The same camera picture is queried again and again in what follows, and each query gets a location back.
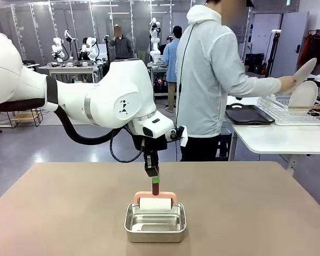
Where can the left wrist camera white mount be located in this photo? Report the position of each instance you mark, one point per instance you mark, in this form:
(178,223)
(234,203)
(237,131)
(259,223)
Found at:
(184,136)

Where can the person in light blue shirt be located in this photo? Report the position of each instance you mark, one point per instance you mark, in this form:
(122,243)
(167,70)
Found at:
(170,61)

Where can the grey door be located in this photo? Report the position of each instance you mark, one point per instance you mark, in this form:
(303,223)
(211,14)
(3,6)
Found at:
(290,53)

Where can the dark blue plastic stool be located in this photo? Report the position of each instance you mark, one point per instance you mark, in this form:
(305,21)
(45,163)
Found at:
(225,144)

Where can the white round plate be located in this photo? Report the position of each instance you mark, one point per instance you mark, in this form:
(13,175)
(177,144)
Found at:
(306,69)
(305,94)

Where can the person in dark jacket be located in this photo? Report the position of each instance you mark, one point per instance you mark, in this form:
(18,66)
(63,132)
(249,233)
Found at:
(121,46)

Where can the stainless steel rectangular container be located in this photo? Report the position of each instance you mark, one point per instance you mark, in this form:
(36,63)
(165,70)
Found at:
(154,237)

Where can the person in white jacket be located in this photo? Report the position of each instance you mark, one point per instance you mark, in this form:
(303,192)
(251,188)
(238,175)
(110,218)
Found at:
(202,80)

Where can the small white background robot arm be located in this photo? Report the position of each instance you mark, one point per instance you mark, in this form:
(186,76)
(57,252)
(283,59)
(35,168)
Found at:
(57,49)
(90,44)

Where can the metal equipment cart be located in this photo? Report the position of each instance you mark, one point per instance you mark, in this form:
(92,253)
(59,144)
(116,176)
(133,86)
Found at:
(160,80)

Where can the white background work table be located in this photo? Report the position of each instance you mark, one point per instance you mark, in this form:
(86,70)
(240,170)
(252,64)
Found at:
(69,68)

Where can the black clothes rack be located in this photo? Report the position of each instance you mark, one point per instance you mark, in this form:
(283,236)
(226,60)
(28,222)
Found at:
(313,31)

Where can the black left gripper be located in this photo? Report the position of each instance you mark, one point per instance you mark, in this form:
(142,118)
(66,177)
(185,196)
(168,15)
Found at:
(152,145)

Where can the brown plastic serving tray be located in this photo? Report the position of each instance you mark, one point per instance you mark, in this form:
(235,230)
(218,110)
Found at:
(250,116)

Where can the black tripod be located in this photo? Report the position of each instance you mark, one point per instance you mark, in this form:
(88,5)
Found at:
(272,53)

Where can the person's right hand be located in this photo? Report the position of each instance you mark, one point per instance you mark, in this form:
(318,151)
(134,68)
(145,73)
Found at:
(286,84)

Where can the black equipment cases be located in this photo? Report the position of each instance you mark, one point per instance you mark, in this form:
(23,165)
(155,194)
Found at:
(254,62)

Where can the white side table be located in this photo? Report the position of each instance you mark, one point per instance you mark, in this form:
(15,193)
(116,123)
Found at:
(282,138)

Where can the person's right forearm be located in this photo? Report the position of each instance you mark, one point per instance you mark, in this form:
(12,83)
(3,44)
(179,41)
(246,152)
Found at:
(261,85)

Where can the red hanging garment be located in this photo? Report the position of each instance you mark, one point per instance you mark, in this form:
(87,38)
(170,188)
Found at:
(304,50)

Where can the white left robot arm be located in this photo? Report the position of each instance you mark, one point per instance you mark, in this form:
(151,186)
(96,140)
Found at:
(117,88)

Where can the tall white background robot arm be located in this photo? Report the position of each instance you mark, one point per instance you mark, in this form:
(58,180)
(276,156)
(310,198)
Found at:
(154,45)

